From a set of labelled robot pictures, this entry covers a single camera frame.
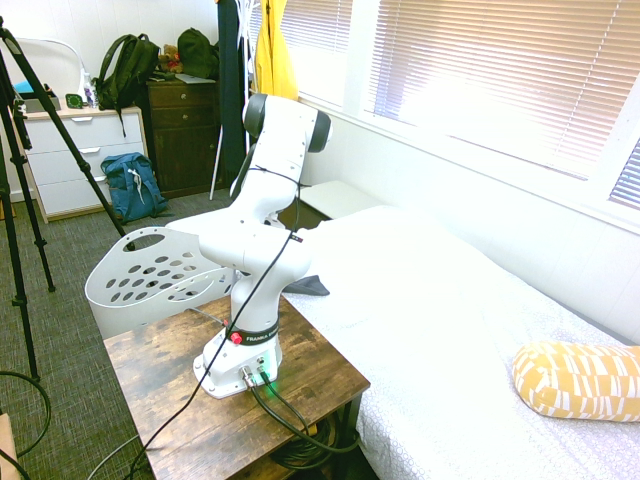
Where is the white bench cushion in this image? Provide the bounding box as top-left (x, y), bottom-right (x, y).
top-left (298, 180), bottom-right (384, 221)

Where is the grey floor cable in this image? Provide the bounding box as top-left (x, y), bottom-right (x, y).
top-left (84, 432), bottom-right (142, 480)

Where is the narrow white window blind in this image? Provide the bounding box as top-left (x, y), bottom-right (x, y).
top-left (248, 0), bottom-right (354, 109)

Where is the grey garment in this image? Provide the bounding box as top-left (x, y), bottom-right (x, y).
top-left (287, 273), bottom-right (332, 297)

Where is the grey box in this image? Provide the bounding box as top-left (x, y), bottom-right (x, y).
top-left (18, 97), bottom-right (62, 114)

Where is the light wooden panel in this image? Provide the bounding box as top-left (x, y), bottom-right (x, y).
top-left (0, 412), bottom-right (19, 480)

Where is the white desk lamp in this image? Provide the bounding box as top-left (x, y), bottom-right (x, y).
top-left (13, 37), bottom-right (90, 101)

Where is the white drawer dresser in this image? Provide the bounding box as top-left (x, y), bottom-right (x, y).
top-left (14, 104), bottom-right (151, 225)

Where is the white textured bedspread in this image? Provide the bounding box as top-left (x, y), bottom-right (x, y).
top-left (282, 204), bottom-right (640, 480)

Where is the white perforated laundry basket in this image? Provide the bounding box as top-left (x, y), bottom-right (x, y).
top-left (83, 219), bottom-right (241, 340)

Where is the black floor cable loop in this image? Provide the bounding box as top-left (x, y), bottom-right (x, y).
top-left (0, 369), bottom-right (52, 457)

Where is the brown teddy bear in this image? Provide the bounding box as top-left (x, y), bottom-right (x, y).
top-left (157, 43), bottom-right (184, 75)

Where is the dark hanging garment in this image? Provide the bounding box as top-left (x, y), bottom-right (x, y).
top-left (217, 0), bottom-right (251, 189)

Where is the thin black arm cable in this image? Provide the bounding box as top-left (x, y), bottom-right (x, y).
top-left (127, 164), bottom-right (314, 480)

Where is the yellow white patterned pillow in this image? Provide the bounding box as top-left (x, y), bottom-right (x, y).
top-left (510, 340), bottom-right (640, 424)

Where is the dark green backpack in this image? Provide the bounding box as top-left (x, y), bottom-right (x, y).
top-left (92, 33), bottom-right (161, 139)

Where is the rustic brown wooden table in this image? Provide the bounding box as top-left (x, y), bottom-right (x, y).
top-left (102, 294), bottom-right (372, 480)

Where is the blue backpack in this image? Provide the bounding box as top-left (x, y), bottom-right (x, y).
top-left (99, 152), bottom-right (170, 225)

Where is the dark wooden dresser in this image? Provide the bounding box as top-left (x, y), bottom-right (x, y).
top-left (144, 77), bottom-right (224, 200)

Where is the black camera tripod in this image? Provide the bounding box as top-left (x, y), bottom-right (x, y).
top-left (0, 14), bottom-right (129, 384)

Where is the thick black base cable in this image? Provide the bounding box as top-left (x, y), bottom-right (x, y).
top-left (239, 367), bottom-right (361, 454)
top-left (257, 367), bottom-right (326, 441)

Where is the dark green bag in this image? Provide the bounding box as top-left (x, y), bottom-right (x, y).
top-left (177, 27), bottom-right (221, 80)

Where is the coiled black cable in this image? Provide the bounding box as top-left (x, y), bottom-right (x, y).
top-left (269, 414), bottom-right (362, 472)

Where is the white bottle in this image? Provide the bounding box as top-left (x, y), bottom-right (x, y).
top-left (79, 69), bottom-right (99, 109)

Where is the wide white window blind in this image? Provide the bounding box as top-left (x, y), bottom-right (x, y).
top-left (364, 0), bottom-right (640, 181)

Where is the yellow jacket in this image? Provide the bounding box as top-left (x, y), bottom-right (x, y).
top-left (254, 0), bottom-right (300, 100)

